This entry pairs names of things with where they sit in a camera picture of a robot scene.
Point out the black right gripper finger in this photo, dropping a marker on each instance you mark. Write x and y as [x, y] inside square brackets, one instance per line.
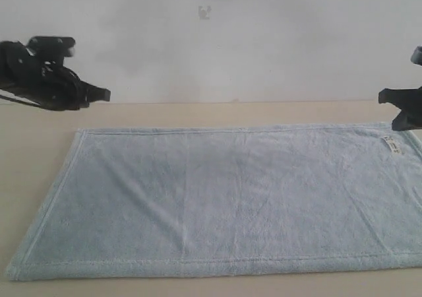
[404, 122]

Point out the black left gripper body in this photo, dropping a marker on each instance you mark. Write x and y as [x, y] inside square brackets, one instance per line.
[48, 85]

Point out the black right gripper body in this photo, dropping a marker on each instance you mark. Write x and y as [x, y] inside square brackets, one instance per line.
[407, 100]

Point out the light blue fluffy towel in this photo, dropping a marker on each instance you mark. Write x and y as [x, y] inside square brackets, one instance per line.
[211, 202]

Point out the white care label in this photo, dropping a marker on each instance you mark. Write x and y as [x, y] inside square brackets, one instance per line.
[392, 145]

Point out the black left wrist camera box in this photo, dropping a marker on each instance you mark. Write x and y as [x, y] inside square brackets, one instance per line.
[52, 47]

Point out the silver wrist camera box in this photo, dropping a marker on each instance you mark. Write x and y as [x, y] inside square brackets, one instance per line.
[416, 57]

